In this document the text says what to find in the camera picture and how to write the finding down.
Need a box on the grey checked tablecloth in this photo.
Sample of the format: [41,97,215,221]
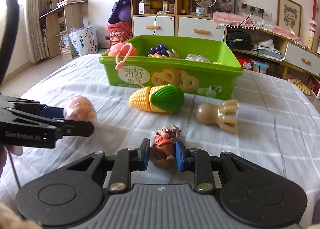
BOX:
[1,55,319,227]

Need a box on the wooden cabinet with drawers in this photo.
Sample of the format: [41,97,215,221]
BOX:
[131,0,227,41]

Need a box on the pink rubber pig toy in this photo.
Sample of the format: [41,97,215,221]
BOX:
[107,43,138,70]

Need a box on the yellow plastic corn toy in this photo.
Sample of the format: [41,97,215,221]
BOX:
[129,84,184,113]

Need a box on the white dried starfish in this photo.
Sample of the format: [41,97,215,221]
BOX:
[162,49,180,59]

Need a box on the pink lace cloth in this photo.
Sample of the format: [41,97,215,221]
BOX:
[212,11,306,49]

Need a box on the clear capsule pink cap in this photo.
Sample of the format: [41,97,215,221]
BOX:
[63,96,97,124]

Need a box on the white paper shopping bag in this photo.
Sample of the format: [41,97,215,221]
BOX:
[68,24,99,56]

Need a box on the brown bear figurine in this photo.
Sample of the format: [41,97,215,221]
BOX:
[151,124,181,169]

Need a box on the green plastic storage box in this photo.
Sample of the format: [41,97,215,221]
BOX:
[99,35,243,100]

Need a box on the purple plastic grapes toy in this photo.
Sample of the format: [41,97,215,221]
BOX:
[149,43,169,57]

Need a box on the low white drawer unit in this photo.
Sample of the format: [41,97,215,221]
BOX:
[285,43,320,76]

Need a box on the beige rubber octopus toy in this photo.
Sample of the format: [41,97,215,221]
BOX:
[196,99,239,133]

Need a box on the black bag on shelf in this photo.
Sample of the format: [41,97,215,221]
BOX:
[226,31,251,50]

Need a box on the purple plush toy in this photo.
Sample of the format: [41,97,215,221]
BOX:
[108,0,131,24]

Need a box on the framed cartoon girl picture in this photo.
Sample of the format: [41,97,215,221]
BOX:
[277,0,302,36]

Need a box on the red printed bucket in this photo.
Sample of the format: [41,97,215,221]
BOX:
[105,22,132,47]

